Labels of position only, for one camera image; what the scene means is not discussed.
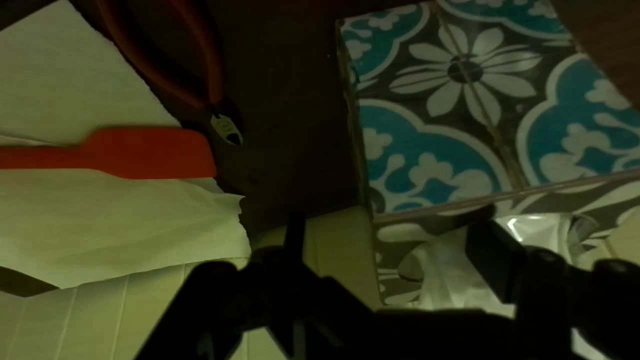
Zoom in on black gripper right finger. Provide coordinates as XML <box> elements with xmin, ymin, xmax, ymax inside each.
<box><xmin>464</xmin><ymin>216</ymin><xmax>640</xmax><ymax>360</ymax></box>

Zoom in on floral patterned tissue box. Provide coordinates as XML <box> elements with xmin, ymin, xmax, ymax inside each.
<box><xmin>335</xmin><ymin>0</ymin><xmax>640</xmax><ymax>317</ymax></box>

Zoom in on red spatula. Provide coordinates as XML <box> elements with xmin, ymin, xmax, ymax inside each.
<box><xmin>0</xmin><ymin>127</ymin><xmax>221</xmax><ymax>183</ymax></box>

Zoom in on red handled pliers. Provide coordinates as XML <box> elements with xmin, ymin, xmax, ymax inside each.
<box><xmin>90</xmin><ymin>0</ymin><xmax>247</xmax><ymax>151</ymax></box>

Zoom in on white paper sheet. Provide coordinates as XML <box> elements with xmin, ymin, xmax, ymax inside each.
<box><xmin>0</xmin><ymin>0</ymin><xmax>255</xmax><ymax>292</ymax></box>

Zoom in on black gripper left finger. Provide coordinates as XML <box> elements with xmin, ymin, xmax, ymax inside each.
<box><xmin>135</xmin><ymin>210</ymin><xmax>403</xmax><ymax>360</ymax></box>

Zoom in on white tissue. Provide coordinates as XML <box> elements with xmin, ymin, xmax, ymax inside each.
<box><xmin>418</xmin><ymin>214</ymin><xmax>576</xmax><ymax>317</ymax></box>

